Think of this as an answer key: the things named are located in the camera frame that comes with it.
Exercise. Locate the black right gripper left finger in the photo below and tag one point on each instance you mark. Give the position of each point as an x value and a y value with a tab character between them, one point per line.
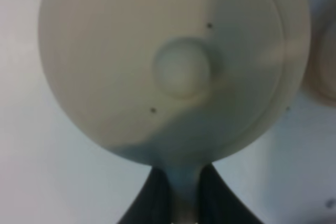
153	204

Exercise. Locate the right beige teacup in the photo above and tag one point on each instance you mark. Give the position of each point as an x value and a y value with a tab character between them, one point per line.
319	80

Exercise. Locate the beige ceramic teapot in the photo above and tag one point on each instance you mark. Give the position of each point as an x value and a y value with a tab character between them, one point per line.
174	84

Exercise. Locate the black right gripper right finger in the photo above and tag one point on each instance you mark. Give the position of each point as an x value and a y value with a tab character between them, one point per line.
218	204

